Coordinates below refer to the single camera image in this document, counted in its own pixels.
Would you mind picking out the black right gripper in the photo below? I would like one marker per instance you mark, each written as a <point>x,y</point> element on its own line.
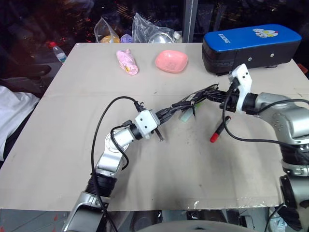
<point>231,102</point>

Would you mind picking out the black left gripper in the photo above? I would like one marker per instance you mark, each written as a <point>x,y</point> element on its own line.
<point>157,120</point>

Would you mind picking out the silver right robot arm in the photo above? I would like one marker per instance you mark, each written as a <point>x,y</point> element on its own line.
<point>287,118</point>

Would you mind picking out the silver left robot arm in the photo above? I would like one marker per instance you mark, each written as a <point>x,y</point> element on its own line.
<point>108,159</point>

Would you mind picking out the pale green highlighter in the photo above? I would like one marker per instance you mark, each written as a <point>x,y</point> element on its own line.
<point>185,117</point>

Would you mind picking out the red black marker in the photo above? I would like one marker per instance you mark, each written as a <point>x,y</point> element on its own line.
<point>214,136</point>

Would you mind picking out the pink plastic bowl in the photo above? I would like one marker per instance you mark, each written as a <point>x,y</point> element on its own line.
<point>171,61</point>

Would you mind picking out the blue black case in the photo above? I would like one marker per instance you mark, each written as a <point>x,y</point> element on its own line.
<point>251,47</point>

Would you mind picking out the pink baby shoe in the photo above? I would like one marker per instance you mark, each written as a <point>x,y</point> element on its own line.
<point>127,62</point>

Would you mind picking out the small white capped bottle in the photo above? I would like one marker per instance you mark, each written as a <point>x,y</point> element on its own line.
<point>177,36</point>

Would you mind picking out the small purple object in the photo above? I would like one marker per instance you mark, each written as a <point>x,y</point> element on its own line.
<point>126,38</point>

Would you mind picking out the clear crumpled plastic bag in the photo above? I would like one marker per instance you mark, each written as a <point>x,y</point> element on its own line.
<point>144,29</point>

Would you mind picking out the clear bag with orange item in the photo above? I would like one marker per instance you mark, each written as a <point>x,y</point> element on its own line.
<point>106,33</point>

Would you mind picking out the clear plastic water bottle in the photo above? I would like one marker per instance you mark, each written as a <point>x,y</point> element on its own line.
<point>58,53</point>

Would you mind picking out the black chair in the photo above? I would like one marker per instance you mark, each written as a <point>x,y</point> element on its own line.
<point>24,75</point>

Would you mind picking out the white cloth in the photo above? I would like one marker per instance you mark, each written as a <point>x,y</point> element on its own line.
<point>14,108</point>

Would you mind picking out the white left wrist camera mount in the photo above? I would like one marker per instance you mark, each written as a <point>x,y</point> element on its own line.
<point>144,123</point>

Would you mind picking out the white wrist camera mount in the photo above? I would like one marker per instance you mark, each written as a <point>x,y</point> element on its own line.
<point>242,82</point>
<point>144,123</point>

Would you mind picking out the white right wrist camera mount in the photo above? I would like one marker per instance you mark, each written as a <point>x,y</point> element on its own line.
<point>242,82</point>

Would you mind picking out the grey vertical post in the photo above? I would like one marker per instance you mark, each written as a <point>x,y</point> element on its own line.
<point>190,20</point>

